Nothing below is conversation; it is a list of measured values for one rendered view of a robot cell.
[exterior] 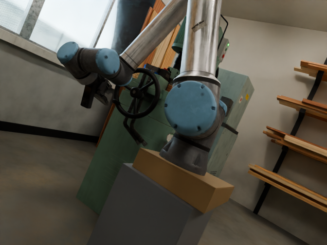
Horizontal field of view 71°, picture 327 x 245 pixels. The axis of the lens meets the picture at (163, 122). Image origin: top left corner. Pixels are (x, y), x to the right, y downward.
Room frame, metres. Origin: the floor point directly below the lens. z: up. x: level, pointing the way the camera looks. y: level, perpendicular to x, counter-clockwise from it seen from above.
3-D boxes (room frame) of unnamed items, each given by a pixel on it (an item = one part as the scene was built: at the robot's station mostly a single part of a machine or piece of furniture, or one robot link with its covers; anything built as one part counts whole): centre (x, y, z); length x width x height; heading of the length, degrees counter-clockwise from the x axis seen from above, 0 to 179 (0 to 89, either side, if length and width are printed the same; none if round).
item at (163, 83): (1.43, 0.16, 0.91); 0.15 x 0.14 x 0.09; 67
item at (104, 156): (1.71, 0.03, 0.35); 0.58 x 0.45 x 0.71; 157
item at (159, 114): (1.71, 0.02, 0.76); 0.57 x 0.45 x 0.09; 157
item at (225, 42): (1.84, -0.18, 1.40); 0.10 x 0.06 x 0.16; 157
